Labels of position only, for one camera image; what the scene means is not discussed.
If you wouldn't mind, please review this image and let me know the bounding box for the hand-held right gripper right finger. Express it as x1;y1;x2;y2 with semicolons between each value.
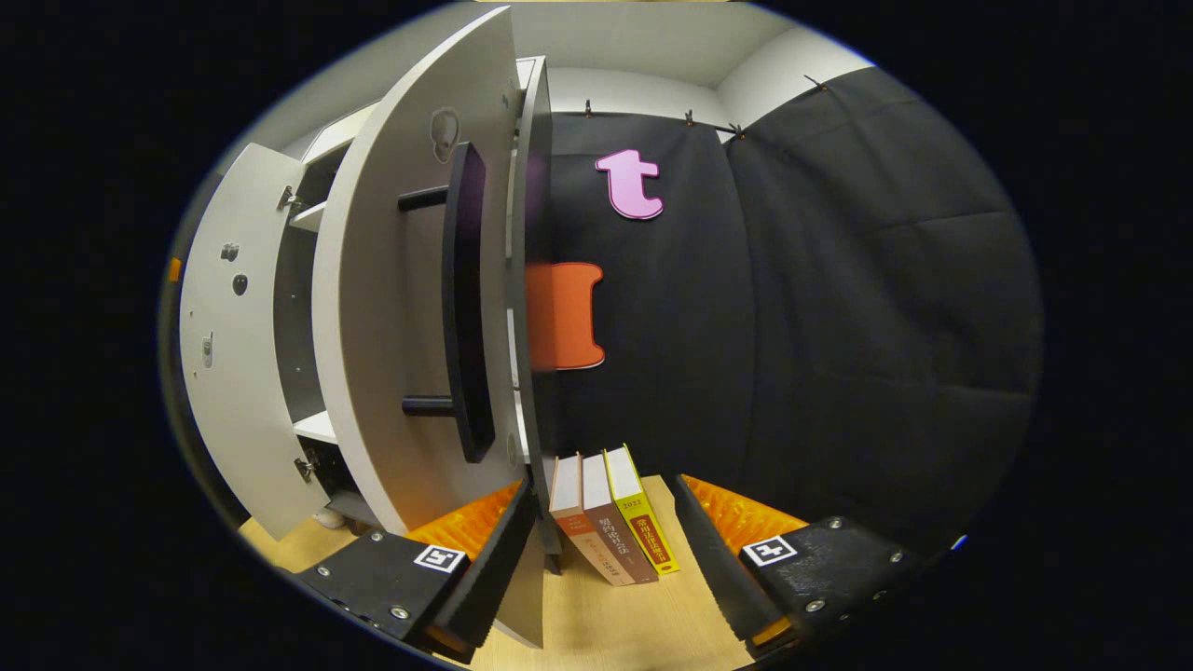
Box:
673;473;924;656

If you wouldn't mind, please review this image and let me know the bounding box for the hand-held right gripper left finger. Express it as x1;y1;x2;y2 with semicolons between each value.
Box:
294;480;540;664

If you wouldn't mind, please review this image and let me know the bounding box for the white shoe cabinet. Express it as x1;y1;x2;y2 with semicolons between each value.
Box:
270;56;565;574

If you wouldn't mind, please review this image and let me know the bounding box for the white shoe cabinet door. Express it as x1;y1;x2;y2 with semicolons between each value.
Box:
312;5;546;649
179;142;332;541

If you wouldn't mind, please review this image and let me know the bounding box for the yellow spine book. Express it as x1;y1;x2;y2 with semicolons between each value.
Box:
604;445;681;575

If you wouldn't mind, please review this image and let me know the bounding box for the orange spine book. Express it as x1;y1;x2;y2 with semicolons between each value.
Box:
548;454;637;586

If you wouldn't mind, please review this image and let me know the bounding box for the brown spine book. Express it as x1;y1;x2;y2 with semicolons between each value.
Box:
582;452;659;583

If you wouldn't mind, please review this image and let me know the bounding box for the black backdrop cloth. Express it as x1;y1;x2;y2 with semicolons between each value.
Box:
536;65;1045;560

